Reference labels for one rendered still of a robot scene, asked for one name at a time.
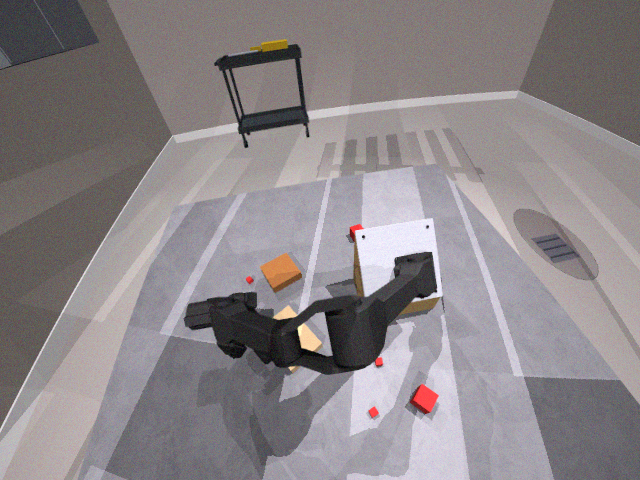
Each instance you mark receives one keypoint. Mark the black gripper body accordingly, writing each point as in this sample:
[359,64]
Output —
[264,359]

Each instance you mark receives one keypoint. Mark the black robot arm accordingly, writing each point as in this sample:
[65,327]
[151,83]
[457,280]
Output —
[357,325]

